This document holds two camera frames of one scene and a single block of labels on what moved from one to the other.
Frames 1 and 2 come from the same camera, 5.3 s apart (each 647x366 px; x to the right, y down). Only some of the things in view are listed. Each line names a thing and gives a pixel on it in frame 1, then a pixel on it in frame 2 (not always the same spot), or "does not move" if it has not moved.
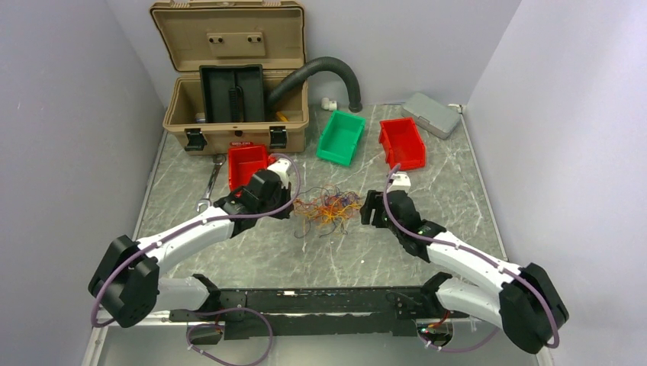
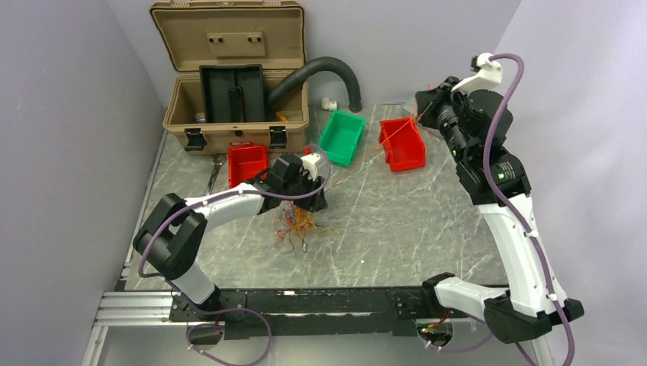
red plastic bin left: [245, 158] does not move
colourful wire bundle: [329, 203] to [291, 219]
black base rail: [254, 313] does not move
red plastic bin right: [402, 144] does not move
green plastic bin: [339, 136] does not move
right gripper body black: [375, 201] to [442, 111]
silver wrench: [218, 160] does not move
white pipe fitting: [327, 104] does not move
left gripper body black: [281, 198] to [304, 185]
